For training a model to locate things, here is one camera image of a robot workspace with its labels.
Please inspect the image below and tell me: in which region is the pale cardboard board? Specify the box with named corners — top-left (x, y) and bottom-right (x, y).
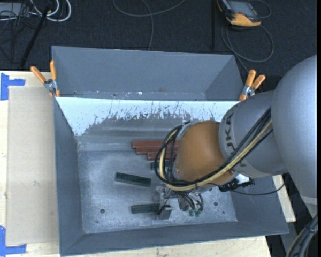
top-left (5, 86), bottom-right (60, 247)

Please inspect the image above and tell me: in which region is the black cylinder on white bracket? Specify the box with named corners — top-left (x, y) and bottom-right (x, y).
top-left (218, 173), bottom-right (255, 193)

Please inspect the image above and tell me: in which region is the red-brown flat block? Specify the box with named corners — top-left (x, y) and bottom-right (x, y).
top-left (147, 152), bottom-right (178, 161)
top-left (131, 140), bottom-right (179, 150)
top-left (134, 147), bottom-right (178, 155)

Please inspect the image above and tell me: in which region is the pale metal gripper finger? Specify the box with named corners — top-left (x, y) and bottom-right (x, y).
top-left (151, 186), bottom-right (164, 205)
top-left (157, 205), bottom-right (174, 221)

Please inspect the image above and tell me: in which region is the grey metal bin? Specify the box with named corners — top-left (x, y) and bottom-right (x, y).
top-left (51, 46), bottom-right (290, 256)

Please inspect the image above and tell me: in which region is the dark green flat block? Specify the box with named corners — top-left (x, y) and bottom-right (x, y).
top-left (131, 203), bottom-right (161, 215)
top-left (114, 172), bottom-right (152, 188)

